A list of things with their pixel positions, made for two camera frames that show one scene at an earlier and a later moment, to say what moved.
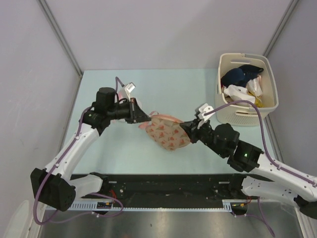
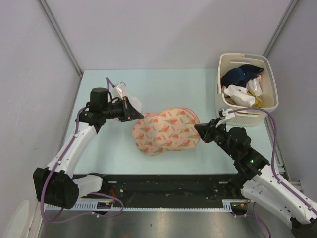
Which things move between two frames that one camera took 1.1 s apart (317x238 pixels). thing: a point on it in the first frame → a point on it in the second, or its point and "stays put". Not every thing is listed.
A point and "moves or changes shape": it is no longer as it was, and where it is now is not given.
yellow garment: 258,101 stays put
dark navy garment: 238,76 stays put
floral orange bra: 167,131 moves or changes shape
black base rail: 169,188 stays put
